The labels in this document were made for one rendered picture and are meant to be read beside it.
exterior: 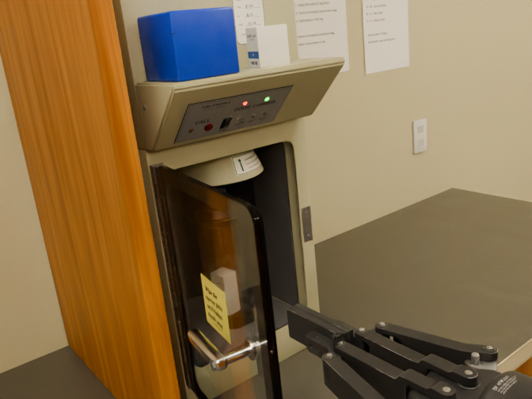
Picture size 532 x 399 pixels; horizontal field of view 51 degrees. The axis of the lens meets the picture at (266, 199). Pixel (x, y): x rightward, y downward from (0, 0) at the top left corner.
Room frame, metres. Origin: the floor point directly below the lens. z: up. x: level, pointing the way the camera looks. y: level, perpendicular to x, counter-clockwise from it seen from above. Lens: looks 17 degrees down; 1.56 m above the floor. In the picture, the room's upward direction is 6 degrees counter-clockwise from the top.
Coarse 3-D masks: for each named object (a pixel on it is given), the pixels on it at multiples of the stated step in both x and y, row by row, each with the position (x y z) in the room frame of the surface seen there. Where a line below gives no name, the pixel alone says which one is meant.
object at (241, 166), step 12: (228, 156) 0.95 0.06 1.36; (240, 156) 0.96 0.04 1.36; (252, 156) 0.98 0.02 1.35; (180, 168) 0.96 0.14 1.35; (192, 168) 0.95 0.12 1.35; (204, 168) 0.94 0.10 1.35; (216, 168) 0.94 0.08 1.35; (228, 168) 0.94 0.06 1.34; (240, 168) 0.95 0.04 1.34; (252, 168) 0.96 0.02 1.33; (204, 180) 0.93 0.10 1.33; (216, 180) 0.93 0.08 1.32; (228, 180) 0.93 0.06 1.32; (240, 180) 0.94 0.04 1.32
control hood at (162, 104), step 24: (240, 72) 0.81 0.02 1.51; (264, 72) 0.82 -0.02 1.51; (288, 72) 0.85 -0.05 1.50; (312, 72) 0.89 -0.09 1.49; (336, 72) 0.93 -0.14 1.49; (144, 96) 0.80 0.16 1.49; (168, 96) 0.74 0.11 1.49; (192, 96) 0.76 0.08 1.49; (216, 96) 0.79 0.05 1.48; (288, 96) 0.90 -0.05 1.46; (312, 96) 0.94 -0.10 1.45; (144, 120) 0.81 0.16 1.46; (168, 120) 0.77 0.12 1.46; (168, 144) 0.81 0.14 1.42
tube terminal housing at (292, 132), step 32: (128, 0) 0.83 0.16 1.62; (160, 0) 0.86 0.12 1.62; (192, 0) 0.89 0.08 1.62; (224, 0) 0.93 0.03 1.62; (288, 0) 1.01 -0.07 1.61; (128, 32) 0.83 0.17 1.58; (288, 32) 1.00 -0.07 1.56; (128, 64) 0.83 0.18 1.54; (128, 96) 0.85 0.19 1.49; (256, 128) 0.95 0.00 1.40; (288, 128) 0.99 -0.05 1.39; (160, 160) 0.84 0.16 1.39; (192, 160) 0.87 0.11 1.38; (288, 160) 1.02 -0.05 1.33; (160, 256) 0.83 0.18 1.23; (288, 352) 0.96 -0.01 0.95
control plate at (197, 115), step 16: (240, 96) 0.82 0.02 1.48; (256, 96) 0.85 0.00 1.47; (272, 96) 0.87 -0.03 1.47; (192, 112) 0.79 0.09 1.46; (208, 112) 0.81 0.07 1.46; (224, 112) 0.83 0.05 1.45; (240, 112) 0.85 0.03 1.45; (256, 112) 0.88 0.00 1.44; (272, 112) 0.91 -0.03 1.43; (224, 128) 0.86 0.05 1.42; (240, 128) 0.89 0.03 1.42
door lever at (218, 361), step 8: (192, 336) 0.62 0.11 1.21; (200, 336) 0.61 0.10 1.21; (192, 344) 0.62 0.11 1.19; (200, 344) 0.60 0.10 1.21; (208, 344) 0.59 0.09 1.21; (248, 344) 0.58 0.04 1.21; (200, 352) 0.60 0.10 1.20; (208, 352) 0.58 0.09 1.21; (216, 352) 0.57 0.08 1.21; (232, 352) 0.57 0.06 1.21; (240, 352) 0.57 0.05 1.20; (248, 352) 0.58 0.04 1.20; (208, 360) 0.58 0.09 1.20; (216, 360) 0.56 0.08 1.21; (224, 360) 0.56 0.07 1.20; (232, 360) 0.57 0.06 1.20; (216, 368) 0.56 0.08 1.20; (224, 368) 0.56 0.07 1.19
